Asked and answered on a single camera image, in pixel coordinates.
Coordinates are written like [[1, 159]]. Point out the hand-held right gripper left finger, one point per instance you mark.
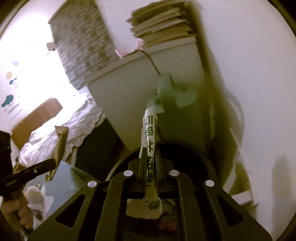
[[104, 204]]

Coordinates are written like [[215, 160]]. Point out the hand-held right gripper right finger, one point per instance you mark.
[[196, 204]]

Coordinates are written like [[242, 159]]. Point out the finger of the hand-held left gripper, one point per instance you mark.
[[32, 172]]

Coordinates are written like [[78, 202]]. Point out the white green printed carton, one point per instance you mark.
[[150, 129]]

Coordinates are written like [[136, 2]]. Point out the person's left hand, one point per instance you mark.
[[23, 213]]

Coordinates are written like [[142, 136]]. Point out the white crumpled paper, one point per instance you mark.
[[34, 193]]

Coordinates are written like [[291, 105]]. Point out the wooden headboard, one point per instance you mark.
[[34, 120]]

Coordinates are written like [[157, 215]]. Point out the white shelf unit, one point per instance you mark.
[[240, 176]]

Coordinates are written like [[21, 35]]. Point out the bed with white quilt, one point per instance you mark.
[[76, 125]]

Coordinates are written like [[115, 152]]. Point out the pale green small fan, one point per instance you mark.
[[173, 92]]

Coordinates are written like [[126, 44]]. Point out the white cabinet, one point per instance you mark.
[[129, 92]]

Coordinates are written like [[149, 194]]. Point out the patterned grey curtain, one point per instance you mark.
[[85, 46]]

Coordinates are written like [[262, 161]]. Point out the stack of books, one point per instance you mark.
[[161, 23]]

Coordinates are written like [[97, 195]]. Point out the white wall socket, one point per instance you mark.
[[50, 46]]

